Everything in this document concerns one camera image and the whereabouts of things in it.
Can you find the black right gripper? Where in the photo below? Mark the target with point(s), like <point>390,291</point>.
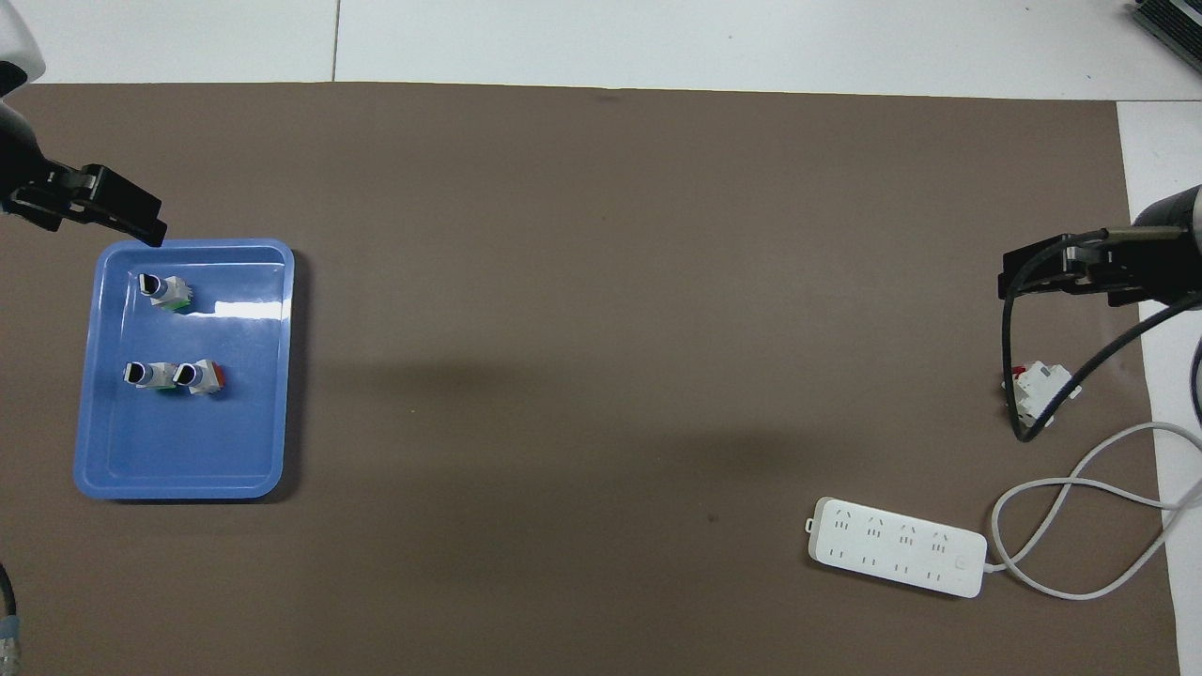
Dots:
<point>1164,268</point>

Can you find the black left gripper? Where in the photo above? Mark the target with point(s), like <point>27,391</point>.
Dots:
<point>14,160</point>

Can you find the white selector switch green base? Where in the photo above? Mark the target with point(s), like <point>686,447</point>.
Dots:
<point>167,293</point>

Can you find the white circuit breaker red lever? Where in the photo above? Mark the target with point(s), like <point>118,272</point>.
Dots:
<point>1033,377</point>

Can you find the blue plastic tray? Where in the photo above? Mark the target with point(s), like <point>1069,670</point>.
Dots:
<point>235,422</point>

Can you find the grey ribbed device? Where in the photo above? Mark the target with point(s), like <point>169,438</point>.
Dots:
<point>1174,19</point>

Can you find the white power strip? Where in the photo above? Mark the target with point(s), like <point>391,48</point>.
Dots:
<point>901,549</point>

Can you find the brown table mat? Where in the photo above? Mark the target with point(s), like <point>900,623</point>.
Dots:
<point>563,282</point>

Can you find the small white selector switch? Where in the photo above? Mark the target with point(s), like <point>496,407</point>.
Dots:
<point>146,376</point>

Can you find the white selector switch red base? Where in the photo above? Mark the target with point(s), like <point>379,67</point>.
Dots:
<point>205,377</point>

